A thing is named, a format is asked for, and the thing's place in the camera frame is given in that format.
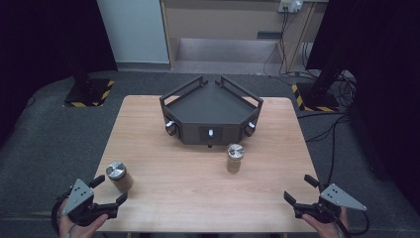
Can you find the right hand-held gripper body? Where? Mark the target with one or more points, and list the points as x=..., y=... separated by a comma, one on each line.
x=340, y=198

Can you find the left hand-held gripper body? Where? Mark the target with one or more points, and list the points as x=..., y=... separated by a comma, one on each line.
x=79, y=196

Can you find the dark brown spice jar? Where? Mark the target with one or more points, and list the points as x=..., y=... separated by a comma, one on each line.
x=120, y=178

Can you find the light tan spice jar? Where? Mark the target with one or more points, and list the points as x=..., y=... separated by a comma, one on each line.
x=234, y=158

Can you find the black corner rack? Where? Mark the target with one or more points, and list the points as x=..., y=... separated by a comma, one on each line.
x=208, y=105

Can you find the person's right hand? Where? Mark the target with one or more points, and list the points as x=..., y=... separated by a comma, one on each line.
x=330, y=230

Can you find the person's left hand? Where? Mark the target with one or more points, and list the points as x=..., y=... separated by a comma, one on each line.
x=79, y=231

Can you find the black metal stand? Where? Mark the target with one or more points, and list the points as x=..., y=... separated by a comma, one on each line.
x=87, y=94
x=317, y=99

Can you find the black curtain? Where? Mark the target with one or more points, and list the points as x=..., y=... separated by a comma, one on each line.
x=386, y=82
x=43, y=39

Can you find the white panel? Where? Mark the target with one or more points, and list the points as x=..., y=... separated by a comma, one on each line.
x=135, y=29

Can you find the white power strip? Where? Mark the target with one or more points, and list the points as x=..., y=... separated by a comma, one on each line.
x=290, y=6

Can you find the wooden cabinet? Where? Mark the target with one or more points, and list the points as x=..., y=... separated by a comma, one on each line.
x=218, y=20

